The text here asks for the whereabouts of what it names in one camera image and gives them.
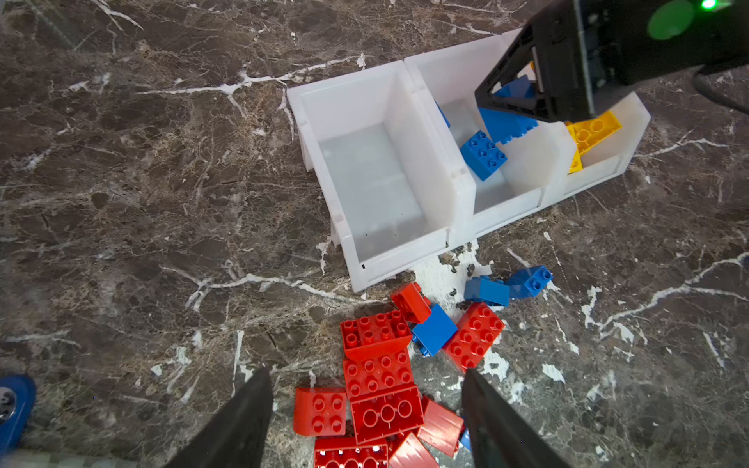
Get yellow lego bricks in bin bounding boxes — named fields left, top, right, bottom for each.
left=566, top=110, right=621, bottom=174

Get blue lego bricks in bin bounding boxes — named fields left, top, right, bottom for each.
left=439, top=97, right=538, bottom=181

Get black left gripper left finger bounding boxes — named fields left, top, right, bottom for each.
left=167, top=368, right=273, bottom=467

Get red lego brick pile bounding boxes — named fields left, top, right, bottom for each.
left=294, top=277, right=512, bottom=467

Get clear pack of markers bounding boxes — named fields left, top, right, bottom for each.
left=1, top=374, right=36, bottom=456

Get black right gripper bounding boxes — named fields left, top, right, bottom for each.
left=474, top=1, right=748, bottom=122

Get blue lego brick by pile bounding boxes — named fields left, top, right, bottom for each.
left=412, top=304, right=458, bottom=357

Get white three-compartment plastic bin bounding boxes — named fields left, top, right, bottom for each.
left=288, top=31, right=651, bottom=292

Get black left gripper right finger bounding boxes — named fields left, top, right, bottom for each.
left=461, top=369, right=569, bottom=468

